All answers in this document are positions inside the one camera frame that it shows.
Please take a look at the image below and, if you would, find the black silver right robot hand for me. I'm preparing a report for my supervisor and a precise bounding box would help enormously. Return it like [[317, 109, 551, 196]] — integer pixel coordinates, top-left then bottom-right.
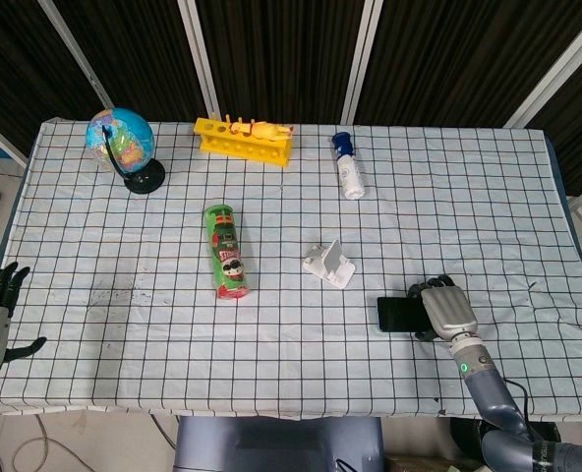
[[407, 274, 479, 343]]

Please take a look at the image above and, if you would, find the black smartphone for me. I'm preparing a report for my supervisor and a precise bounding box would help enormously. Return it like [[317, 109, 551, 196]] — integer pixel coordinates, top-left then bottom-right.
[[377, 296, 433, 334]]

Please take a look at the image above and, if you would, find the white phone stand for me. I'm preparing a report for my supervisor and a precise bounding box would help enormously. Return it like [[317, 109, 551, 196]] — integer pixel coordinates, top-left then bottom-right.
[[301, 239, 357, 289]]

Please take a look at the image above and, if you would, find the brown cardboard box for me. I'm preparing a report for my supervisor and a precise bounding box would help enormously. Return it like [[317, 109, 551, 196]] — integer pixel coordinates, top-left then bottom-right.
[[384, 454, 484, 472]]

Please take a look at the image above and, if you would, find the white bottle blue cap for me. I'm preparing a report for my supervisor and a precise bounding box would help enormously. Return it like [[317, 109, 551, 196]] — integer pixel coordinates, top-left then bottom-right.
[[330, 131, 366, 201]]

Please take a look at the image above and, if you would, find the checkered light blue tablecloth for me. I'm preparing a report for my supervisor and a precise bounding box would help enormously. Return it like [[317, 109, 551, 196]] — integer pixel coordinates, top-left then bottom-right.
[[0, 117, 582, 422]]

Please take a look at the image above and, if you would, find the grey-blue robot torso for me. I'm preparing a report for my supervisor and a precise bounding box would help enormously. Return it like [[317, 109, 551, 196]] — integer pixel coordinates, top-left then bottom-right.
[[174, 415, 385, 472]]

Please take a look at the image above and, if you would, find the green Pringles can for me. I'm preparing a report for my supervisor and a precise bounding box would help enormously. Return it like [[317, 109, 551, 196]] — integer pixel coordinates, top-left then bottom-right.
[[203, 204, 251, 301]]

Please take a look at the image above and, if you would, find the small desk globe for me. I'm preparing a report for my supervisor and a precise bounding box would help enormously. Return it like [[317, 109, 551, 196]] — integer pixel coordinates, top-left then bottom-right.
[[85, 107, 166, 196]]

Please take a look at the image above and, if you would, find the yellow rubber chicken toy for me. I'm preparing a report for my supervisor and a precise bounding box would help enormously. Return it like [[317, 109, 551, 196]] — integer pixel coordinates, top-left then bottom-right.
[[226, 117, 296, 144]]

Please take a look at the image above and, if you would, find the yellow test tube rack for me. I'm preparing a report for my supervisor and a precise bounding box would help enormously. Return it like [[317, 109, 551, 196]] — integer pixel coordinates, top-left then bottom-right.
[[194, 113, 293, 169]]

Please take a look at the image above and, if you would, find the grey floor cable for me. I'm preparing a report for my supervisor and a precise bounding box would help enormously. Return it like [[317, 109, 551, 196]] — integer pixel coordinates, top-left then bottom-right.
[[10, 415, 95, 472]]

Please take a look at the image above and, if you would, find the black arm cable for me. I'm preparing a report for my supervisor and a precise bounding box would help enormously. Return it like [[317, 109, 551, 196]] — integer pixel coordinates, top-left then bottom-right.
[[502, 377, 532, 427]]

